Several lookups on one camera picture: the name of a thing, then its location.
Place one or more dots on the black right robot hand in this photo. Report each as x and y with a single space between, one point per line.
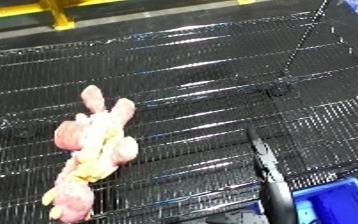
273 186

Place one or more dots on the pink and yellow soft toy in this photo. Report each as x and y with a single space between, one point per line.
98 136

